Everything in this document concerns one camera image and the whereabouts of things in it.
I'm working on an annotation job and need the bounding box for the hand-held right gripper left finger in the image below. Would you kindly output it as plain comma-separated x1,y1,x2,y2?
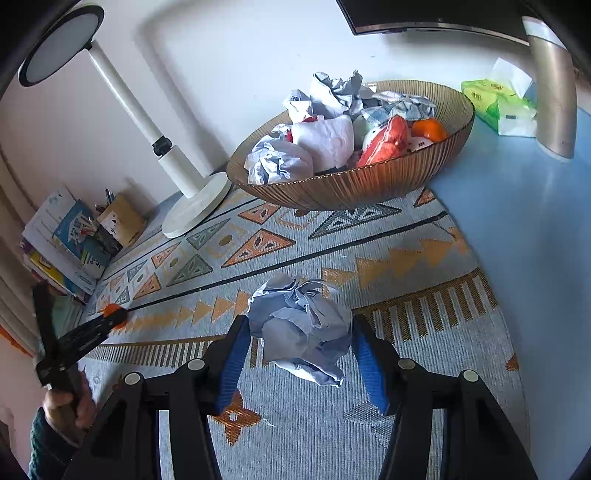
62,315,252,480

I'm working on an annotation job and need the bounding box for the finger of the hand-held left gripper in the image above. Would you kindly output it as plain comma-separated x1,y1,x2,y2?
69,307,129,358

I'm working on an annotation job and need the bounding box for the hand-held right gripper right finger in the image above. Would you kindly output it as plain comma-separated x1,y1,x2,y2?
352,315,539,480

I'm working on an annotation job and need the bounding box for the orange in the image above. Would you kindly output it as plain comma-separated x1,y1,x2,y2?
411,117,450,143
102,305,132,330

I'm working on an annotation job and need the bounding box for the blue-grey paper ball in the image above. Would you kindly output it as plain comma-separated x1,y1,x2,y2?
247,272,354,387
245,136,315,186

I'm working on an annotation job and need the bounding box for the white paper ball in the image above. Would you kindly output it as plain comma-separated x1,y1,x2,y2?
290,114,355,175

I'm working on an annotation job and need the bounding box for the checked paper ball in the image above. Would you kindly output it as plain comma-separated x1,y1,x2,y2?
361,91,437,126

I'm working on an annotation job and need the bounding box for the small paper ball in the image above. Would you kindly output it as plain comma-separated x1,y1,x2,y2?
283,90,315,124

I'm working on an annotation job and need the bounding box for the grey paper ball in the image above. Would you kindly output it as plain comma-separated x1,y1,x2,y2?
308,70,370,120

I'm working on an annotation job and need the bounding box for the person's left forearm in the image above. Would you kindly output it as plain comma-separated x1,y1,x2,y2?
28,408,84,480

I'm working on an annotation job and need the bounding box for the person's left hand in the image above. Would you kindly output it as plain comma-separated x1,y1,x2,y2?
41,369,98,446

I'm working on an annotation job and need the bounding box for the teal flat book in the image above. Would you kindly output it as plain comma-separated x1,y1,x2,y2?
51,295,86,326

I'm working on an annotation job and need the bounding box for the stack of books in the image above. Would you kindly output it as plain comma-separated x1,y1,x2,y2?
21,185,114,303

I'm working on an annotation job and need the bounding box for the beige curtain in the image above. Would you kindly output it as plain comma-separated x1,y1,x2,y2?
0,148,33,352

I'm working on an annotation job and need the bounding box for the cardboard pen holder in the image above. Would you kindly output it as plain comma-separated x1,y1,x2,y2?
97,194,147,247

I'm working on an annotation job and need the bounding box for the patterned woven mat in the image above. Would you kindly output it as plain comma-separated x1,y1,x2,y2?
78,185,532,480

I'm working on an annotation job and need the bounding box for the white desk lamp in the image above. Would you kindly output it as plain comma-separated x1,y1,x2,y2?
17,4,232,239

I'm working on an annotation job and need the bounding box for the green tissue pack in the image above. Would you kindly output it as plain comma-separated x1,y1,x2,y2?
462,58,539,137

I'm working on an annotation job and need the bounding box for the golden monitor stand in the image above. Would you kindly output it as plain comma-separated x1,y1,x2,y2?
522,16,578,160

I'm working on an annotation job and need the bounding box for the black monitor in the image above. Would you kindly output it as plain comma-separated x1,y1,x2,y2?
336,0,532,44

